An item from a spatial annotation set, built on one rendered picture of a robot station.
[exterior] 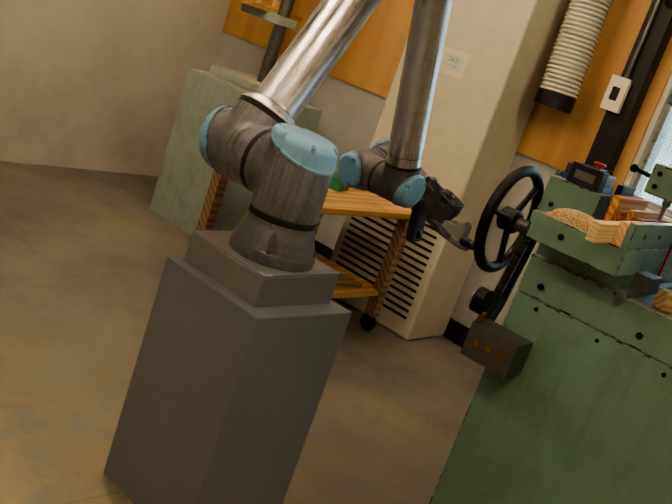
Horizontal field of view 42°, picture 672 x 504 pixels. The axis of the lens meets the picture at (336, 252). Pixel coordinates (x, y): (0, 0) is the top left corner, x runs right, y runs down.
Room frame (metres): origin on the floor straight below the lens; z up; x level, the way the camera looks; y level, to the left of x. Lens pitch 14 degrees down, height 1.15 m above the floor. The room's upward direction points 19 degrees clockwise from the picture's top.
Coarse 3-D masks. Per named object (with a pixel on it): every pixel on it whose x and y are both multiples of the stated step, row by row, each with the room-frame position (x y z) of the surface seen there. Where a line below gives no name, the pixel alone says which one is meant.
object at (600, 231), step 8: (592, 224) 1.68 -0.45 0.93; (600, 224) 1.67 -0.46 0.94; (608, 224) 1.70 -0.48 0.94; (616, 224) 1.74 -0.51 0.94; (592, 232) 1.68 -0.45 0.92; (600, 232) 1.68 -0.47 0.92; (608, 232) 1.72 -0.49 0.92; (592, 240) 1.68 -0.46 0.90; (600, 240) 1.70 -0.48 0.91; (608, 240) 1.73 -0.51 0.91
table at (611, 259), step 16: (544, 224) 1.83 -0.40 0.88; (560, 224) 1.81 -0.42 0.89; (544, 240) 1.82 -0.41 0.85; (560, 240) 1.80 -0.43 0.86; (576, 240) 1.79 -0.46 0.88; (576, 256) 1.78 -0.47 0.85; (592, 256) 1.76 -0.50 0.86; (608, 256) 1.75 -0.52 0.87; (624, 256) 1.73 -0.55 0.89; (640, 256) 1.82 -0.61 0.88; (656, 256) 1.92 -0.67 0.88; (608, 272) 1.74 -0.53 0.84; (624, 272) 1.77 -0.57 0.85; (656, 272) 1.96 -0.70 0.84
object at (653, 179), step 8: (656, 168) 1.99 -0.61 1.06; (664, 168) 1.98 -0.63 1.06; (656, 176) 1.99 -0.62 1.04; (664, 176) 1.98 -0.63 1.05; (648, 184) 1.99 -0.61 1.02; (656, 184) 1.98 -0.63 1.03; (664, 184) 1.97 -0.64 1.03; (648, 192) 1.99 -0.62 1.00; (656, 192) 1.98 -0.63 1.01; (664, 192) 1.97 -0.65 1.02; (664, 200) 1.99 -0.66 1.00
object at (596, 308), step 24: (528, 264) 1.90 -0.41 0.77; (552, 264) 1.88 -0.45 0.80; (528, 288) 1.89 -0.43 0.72; (552, 288) 1.86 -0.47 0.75; (576, 288) 1.84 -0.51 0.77; (600, 288) 1.81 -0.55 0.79; (576, 312) 1.82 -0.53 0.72; (600, 312) 1.80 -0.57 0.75; (624, 312) 1.77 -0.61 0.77; (648, 312) 1.75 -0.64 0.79; (624, 336) 1.76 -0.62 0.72; (648, 336) 1.74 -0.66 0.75
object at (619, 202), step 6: (618, 198) 1.94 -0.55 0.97; (624, 198) 1.95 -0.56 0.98; (630, 198) 2.00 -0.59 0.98; (636, 198) 2.05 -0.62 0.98; (612, 204) 1.94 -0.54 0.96; (618, 204) 1.94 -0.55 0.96; (624, 204) 1.97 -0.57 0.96; (630, 204) 2.00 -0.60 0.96; (636, 204) 2.03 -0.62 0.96; (642, 204) 2.07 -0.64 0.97; (612, 210) 1.94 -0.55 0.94; (606, 216) 1.94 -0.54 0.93
